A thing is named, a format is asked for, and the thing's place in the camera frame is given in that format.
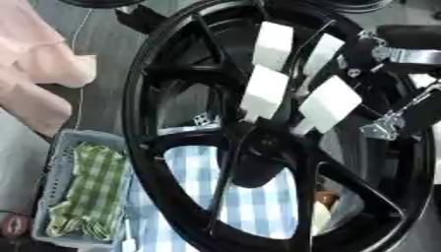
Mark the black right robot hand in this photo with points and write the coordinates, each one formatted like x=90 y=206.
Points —
x=414 y=36

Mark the red round object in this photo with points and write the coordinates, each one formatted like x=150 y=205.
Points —
x=14 y=225

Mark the white flat-head pin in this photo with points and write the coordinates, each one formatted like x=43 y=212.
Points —
x=328 y=104

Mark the brown and yellow object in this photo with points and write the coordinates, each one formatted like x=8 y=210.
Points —
x=323 y=210

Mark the person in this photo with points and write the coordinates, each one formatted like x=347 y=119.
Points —
x=34 y=59

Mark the black round tyre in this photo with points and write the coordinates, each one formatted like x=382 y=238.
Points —
x=353 y=5

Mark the grey plastic basket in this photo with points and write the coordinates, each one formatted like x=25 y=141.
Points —
x=56 y=164

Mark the green white checked cloth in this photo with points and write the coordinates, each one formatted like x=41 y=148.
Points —
x=92 y=190

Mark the black spoked wheel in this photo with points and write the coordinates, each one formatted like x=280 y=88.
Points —
x=172 y=197

